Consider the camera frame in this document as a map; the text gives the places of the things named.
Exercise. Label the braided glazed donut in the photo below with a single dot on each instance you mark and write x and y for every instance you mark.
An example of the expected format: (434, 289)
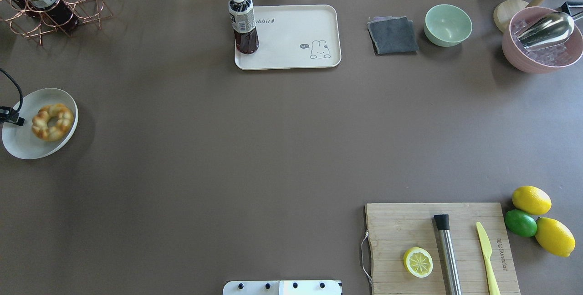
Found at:
(52, 122)

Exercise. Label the white round plate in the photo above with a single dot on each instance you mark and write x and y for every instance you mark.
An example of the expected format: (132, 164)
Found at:
(20, 141)

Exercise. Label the cream rabbit tray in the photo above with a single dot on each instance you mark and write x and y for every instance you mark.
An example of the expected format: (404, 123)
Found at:
(294, 36)

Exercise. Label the dark tea bottle white cap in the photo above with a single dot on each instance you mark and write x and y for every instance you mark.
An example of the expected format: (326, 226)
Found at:
(244, 26)

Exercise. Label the grey folded cloth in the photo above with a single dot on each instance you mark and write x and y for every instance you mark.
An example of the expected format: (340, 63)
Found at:
(392, 35)

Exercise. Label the wooden cutting board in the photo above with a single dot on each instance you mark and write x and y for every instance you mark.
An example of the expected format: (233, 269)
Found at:
(396, 227)

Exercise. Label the half lemon slice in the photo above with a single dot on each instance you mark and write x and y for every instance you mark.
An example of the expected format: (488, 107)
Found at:
(418, 262)

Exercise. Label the green ceramic bowl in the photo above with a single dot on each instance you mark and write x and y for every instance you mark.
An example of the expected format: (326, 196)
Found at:
(447, 25)

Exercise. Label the steel muddler black tip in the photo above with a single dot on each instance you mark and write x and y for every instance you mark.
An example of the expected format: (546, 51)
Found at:
(451, 276)

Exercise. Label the yellow plastic knife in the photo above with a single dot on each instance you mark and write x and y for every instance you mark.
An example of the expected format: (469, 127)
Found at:
(487, 251)

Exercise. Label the round wooden lid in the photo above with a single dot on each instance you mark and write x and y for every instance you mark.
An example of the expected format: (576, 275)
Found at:
(504, 12)

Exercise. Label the green lime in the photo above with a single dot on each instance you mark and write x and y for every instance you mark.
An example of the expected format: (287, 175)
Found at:
(520, 223)

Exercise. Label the yellow lemon rear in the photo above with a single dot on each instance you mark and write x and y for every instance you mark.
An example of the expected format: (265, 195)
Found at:
(532, 200)

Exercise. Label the yellow lemon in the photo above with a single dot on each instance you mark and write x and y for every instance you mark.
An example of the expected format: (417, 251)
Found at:
(532, 200)
(555, 237)

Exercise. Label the pink ice bucket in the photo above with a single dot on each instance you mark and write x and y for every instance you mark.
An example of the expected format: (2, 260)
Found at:
(521, 60)

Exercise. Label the yellow lemon front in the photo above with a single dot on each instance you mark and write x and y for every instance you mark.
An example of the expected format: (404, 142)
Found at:
(555, 237)

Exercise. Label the steel ice scoop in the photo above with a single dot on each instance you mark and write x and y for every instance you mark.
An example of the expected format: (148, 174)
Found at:
(552, 29)

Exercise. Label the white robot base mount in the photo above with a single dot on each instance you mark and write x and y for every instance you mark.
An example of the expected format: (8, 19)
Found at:
(284, 287)

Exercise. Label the copper wire bottle rack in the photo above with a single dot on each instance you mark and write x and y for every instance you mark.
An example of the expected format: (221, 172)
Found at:
(31, 22)

